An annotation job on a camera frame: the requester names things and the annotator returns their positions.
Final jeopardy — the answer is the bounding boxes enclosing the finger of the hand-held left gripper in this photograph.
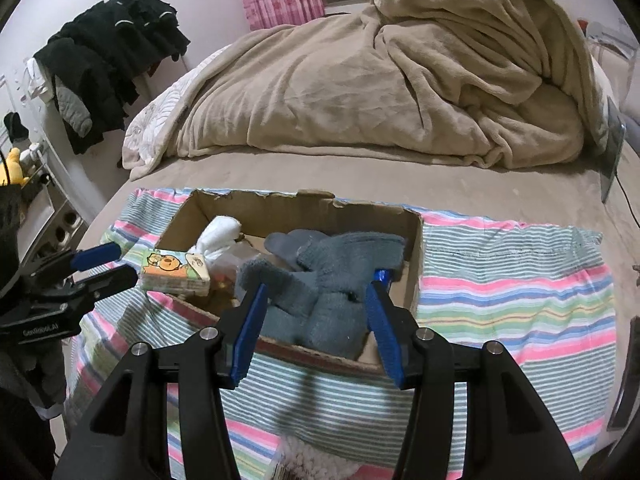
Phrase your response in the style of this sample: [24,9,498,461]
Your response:
[75,265,138,306]
[30,242,121,281]

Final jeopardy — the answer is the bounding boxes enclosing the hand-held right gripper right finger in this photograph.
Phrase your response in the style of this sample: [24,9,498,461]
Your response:
[364,280,583,480]

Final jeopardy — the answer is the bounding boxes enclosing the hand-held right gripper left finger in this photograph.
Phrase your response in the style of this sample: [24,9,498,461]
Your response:
[52,282,268,480]

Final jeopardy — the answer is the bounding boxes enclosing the brown cardboard box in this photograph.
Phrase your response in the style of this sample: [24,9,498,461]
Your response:
[150,189,425,376]

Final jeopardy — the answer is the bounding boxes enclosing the clear plastic bag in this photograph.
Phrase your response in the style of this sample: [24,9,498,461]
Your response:
[210,252,251,313]

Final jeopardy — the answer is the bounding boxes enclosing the orange cartoon tissue packet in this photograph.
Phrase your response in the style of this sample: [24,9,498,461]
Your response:
[140,250,213,297]

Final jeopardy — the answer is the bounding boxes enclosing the grey knitted gloves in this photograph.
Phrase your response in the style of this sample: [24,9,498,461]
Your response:
[236,259,373,361]

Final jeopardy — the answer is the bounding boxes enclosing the white sock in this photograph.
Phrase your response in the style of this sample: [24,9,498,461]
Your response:
[192,216,244,267]

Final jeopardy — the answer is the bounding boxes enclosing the white shelf rack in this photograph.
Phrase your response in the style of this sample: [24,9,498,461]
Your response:
[0,137,83,263]

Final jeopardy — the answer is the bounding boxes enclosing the striped cloth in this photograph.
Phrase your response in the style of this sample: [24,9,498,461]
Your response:
[65,187,617,480]

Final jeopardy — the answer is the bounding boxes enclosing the yellow plush toy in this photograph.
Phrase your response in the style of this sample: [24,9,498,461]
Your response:
[0,147,32,187]

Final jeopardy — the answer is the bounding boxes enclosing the white fleece cloth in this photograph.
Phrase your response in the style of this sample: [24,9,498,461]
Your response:
[280,435,363,480]

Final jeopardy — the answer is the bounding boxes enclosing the white floral quilt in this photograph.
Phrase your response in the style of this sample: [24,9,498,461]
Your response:
[122,55,232,171]

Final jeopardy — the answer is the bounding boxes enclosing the grey padded garment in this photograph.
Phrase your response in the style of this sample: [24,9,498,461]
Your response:
[55,80,94,137]

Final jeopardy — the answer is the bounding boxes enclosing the bed with beige sheet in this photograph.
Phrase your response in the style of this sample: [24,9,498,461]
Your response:
[80,40,640,361]

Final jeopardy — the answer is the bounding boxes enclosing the pile of black clothes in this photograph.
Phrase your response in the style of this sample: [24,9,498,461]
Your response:
[32,0,192,157]

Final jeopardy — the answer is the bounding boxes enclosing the black phone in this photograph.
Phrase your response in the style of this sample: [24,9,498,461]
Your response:
[606,395,636,432]

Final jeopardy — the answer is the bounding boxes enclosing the beige fleece blanket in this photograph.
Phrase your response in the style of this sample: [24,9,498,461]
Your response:
[122,0,608,181]

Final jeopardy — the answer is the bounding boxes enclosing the upright tablet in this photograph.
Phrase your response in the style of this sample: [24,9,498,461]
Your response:
[599,96,627,204]

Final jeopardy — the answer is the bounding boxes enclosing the clear acrylic chair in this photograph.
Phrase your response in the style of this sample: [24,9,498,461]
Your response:
[582,19,640,88]

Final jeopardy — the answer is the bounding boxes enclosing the black cable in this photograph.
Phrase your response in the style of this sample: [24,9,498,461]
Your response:
[616,172,640,208]

